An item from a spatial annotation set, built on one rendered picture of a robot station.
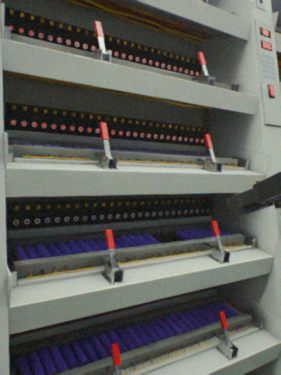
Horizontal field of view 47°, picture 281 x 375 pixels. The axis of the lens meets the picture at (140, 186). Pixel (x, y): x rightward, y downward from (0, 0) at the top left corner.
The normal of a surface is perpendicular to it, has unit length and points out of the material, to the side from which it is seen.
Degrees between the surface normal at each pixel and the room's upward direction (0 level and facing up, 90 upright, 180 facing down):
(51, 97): 90
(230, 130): 90
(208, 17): 110
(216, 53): 90
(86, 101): 90
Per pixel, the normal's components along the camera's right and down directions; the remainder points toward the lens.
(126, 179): 0.52, 0.24
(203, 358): 0.13, -0.97
